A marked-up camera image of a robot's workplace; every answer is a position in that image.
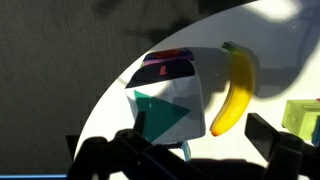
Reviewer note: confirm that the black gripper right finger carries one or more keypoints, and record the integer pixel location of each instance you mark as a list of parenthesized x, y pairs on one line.
[(290, 156)]

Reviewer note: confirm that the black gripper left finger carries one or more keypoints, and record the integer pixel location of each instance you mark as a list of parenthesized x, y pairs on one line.
[(133, 160)]

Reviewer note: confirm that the soft block with teal triangle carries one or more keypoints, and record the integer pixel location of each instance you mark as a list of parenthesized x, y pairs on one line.
[(173, 93)]

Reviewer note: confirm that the soft block with number six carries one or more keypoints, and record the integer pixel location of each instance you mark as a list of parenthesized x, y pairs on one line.
[(170, 55)]

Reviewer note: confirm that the teal blue cube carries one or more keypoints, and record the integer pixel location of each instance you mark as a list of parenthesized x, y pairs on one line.
[(317, 133)]

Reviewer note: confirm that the lime green cube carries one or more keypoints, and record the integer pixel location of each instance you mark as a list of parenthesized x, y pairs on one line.
[(300, 116)]

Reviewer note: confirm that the yellow banana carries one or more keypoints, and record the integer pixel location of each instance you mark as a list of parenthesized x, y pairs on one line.
[(240, 86)]

